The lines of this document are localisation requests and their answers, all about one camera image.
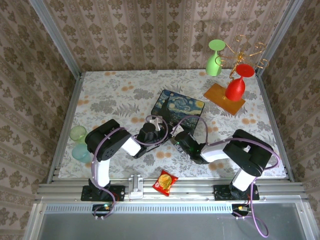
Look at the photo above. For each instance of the white bracket on rail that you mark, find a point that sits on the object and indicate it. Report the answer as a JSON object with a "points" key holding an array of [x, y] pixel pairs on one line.
{"points": [[135, 185]]}

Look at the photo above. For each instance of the red plastic wine glass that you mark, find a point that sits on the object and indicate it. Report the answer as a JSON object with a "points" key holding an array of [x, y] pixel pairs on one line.
{"points": [[235, 88]]}

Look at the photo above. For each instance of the aluminium corner post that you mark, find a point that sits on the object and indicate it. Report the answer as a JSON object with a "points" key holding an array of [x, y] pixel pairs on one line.
{"points": [[55, 37], [280, 37]]}

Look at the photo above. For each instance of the aluminium side rail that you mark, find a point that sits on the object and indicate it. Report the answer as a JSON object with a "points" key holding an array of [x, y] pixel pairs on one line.
{"points": [[268, 100], [72, 105]]}

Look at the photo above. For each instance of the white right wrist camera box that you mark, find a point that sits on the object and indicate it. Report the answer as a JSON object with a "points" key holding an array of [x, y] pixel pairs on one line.
{"points": [[178, 130]]}

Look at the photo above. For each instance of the aluminium cross rail frame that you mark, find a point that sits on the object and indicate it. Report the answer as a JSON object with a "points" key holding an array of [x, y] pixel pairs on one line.
{"points": [[195, 192]]}

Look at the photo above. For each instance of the floral patterned table mat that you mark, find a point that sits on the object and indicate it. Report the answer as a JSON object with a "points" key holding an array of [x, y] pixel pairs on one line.
{"points": [[140, 82]]}

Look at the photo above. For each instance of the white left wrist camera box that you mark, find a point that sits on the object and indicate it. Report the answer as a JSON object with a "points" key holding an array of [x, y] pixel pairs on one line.
{"points": [[155, 123]]}

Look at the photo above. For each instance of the grey metal panel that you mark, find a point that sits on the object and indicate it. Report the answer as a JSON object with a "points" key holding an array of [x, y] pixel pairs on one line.
{"points": [[162, 227]]}

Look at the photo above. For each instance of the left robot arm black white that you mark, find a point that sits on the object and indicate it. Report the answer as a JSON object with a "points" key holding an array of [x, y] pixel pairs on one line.
{"points": [[100, 172]]}

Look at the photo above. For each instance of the red snack packet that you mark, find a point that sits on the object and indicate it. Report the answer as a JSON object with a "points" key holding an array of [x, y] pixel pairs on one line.
{"points": [[165, 182]]}

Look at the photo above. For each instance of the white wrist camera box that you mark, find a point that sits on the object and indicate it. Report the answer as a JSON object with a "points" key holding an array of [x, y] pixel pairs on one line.
{"points": [[155, 123], [178, 130]]}

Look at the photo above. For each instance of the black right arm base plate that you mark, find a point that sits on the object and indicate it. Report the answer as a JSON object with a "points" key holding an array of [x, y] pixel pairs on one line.
{"points": [[221, 193]]}

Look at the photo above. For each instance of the green plastic wine glass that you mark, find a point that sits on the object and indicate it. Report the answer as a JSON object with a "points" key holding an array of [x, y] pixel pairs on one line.
{"points": [[213, 65]]}

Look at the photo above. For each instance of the blue translucent plastic cup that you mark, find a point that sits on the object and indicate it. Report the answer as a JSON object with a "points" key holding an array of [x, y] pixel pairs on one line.
{"points": [[81, 153]]}

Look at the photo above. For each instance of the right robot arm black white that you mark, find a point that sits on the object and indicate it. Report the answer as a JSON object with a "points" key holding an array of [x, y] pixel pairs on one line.
{"points": [[250, 157]]}

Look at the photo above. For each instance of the starry night painted box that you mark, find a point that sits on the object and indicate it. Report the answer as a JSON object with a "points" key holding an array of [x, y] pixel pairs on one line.
{"points": [[180, 105]]}

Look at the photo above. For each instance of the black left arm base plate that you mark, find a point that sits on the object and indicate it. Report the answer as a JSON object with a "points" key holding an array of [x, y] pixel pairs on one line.
{"points": [[117, 193]]}

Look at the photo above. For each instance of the small black circuit board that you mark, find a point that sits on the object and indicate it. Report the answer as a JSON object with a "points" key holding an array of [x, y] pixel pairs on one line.
{"points": [[100, 208], [238, 208]]}

